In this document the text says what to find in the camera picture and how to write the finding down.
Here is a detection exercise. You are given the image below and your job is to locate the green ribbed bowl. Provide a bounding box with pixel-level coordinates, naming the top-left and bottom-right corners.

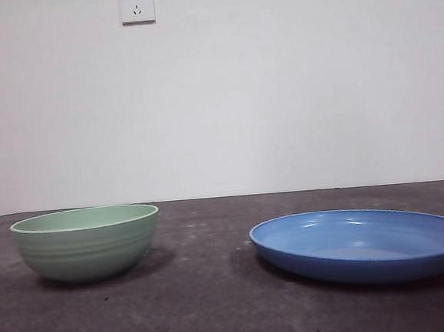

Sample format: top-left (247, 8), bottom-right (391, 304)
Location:
top-left (8, 201), bottom-right (166, 289)

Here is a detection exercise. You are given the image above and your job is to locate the blue round plate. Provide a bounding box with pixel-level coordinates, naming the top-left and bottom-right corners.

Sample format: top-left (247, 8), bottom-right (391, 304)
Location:
top-left (247, 200), bottom-right (444, 296)

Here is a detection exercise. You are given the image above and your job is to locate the white wall power socket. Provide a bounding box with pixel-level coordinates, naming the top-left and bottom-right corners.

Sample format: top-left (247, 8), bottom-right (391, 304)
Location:
top-left (119, 0), bottom-right (157, 28)

